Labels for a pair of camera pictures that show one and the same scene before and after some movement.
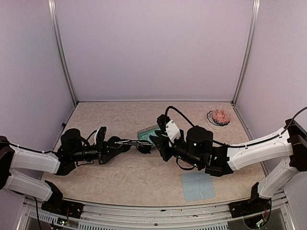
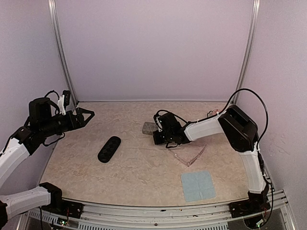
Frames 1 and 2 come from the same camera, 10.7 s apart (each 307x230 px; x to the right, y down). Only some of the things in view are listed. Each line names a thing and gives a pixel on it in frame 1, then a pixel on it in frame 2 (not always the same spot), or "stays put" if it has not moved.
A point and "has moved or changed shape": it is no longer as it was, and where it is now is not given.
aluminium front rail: x=99 y=216 stays put
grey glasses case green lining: x=144 y=134 has moved or changed shape
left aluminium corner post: x=52 y=6 stays put
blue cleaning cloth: x=197 y=186 stays put
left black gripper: x=106 y=155 -> x=79 y=122
